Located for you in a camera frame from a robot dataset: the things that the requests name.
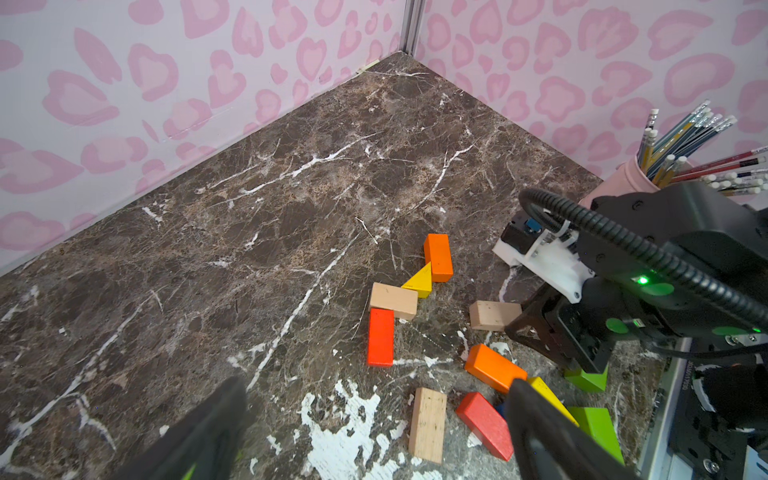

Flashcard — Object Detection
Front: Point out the natural wood block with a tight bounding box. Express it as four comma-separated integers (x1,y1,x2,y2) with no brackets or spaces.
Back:
408,387,447,464
469,300,522,332
369,282,419,321

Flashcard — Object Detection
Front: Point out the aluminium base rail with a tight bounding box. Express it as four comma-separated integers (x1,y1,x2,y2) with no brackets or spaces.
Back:
635,338,768,480

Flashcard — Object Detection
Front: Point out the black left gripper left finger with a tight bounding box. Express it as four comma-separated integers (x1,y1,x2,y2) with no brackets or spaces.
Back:
113,376,248,479

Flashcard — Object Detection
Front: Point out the red block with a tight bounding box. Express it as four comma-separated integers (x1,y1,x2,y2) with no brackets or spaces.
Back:
456,392,514,462
367,308,395,367

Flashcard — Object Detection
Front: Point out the green block right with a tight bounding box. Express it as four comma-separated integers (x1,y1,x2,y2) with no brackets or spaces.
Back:
563,367,609,393

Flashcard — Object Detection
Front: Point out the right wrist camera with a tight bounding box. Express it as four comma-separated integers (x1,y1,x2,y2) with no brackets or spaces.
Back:
492,212,594,304

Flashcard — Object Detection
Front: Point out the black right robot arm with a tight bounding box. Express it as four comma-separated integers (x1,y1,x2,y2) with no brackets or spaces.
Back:
497,182,767,374

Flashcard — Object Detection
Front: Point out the yellow block centre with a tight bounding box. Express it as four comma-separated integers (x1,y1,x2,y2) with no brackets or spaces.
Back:
527,377,579,426

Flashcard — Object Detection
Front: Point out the green block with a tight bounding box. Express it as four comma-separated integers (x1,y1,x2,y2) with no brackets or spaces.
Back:
563,367,609,393
567,406,625,465

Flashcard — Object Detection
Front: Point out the green block bottom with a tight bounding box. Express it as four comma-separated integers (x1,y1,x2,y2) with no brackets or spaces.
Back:
567,406,625,465

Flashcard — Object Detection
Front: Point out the yellow triangle block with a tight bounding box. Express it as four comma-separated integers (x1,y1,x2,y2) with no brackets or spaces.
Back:
402,263,433,299

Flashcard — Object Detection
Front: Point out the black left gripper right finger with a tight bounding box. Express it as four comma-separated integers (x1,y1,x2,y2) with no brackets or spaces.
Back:
506,379,637,480

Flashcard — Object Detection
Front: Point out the orange block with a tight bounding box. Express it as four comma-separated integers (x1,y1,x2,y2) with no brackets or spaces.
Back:
465,344,528,394
424,233,454,283

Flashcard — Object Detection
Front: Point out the pink pencil cup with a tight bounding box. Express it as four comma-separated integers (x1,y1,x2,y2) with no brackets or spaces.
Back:
579,157,659,208

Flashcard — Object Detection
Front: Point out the bundle of pencils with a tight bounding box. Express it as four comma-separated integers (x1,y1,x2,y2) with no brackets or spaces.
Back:
634,100,767,198

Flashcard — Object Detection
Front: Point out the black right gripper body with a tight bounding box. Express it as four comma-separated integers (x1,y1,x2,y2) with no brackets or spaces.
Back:
505,278,660,374

